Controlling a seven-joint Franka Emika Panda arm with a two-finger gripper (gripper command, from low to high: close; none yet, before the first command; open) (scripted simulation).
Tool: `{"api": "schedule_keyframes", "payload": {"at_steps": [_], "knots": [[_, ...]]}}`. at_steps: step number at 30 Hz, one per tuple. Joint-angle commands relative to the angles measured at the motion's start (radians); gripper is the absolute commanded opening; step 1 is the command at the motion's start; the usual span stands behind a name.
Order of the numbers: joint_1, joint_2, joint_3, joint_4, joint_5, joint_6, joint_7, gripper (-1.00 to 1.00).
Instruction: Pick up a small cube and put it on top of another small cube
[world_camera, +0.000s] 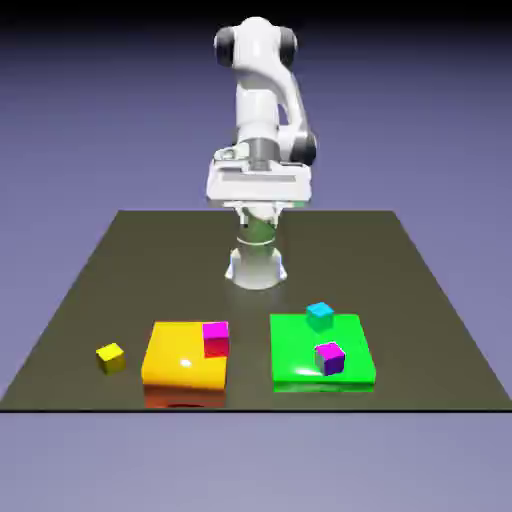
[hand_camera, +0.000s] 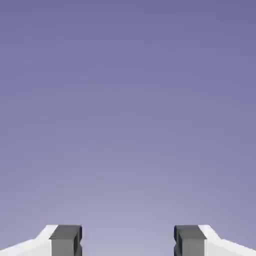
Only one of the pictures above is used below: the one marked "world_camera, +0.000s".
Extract large orange box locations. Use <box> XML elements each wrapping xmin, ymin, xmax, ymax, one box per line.
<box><xmin>140</xmin><ymin>320</ymin><xmax>229</xmax><ymax>409</ymax></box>

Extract small yellow cube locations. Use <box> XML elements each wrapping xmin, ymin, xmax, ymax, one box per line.
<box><xmin>95</xmin><ymin>342</ymin><xmax>127</xmax><ymax>376</ymax></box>

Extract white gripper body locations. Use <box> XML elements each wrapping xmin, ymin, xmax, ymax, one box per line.
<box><xmin>205</xmin><ymin>158</ymin><xmax>314</xmax><ymax>211</ymax></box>

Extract large green box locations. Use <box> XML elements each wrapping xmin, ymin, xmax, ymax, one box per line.
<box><xmin>269</xmin><ymin>312</ymin><xmax>377</xmax><ymax>394</ymax></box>

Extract small cyan cube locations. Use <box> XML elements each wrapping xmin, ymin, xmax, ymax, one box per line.
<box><xmin>305</xmin><ymin>301</ymin><xmax>336</xmax><ymax>333</ymax></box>

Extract small magenta cube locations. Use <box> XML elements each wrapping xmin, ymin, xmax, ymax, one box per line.
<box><xmin>202</xmin><ymin>320</ymin><xmax>231</xmax><ymax>359</ymax></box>

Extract small purple cube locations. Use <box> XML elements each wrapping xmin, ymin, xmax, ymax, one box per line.
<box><xmin>313</xmin><ymin>340</ymin><xmax>346</xmax><ymax>377</ymax></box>

